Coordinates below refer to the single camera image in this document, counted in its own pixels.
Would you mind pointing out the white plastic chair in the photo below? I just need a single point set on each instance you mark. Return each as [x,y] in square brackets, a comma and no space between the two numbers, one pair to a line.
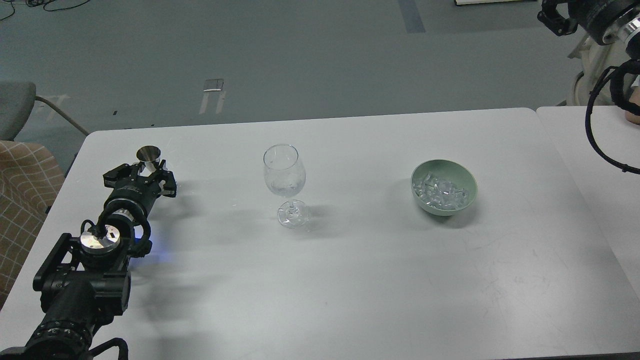
[594,59]

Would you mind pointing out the steel cocktail jigger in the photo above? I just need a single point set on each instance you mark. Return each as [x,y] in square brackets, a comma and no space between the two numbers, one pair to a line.
[150,157]

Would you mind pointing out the clear wine glass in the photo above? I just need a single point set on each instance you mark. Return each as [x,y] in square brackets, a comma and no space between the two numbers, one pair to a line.
[285,176]

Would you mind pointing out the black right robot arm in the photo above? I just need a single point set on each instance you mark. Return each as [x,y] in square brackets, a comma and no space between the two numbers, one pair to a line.
[614,78]

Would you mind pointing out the clear ice cubes pile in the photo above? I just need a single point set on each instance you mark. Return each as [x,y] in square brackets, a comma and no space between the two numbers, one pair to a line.
[440,193]

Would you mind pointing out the grey chair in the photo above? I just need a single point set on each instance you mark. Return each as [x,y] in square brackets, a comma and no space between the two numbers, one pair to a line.
[17,100]

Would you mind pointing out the brown checkered cushion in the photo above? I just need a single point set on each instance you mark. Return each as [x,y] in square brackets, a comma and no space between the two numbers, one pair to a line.
[30,180]

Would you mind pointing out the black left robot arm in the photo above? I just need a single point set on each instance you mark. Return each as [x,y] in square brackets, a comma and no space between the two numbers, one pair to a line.
[85,281]

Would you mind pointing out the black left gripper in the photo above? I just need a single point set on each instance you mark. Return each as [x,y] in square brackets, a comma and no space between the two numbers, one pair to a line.
[141,192]

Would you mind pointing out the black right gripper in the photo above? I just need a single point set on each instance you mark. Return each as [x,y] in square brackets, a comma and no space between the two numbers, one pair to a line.
[601,19]

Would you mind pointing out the green bowl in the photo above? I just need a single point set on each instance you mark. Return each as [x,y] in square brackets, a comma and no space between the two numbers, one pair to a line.
[446,169]

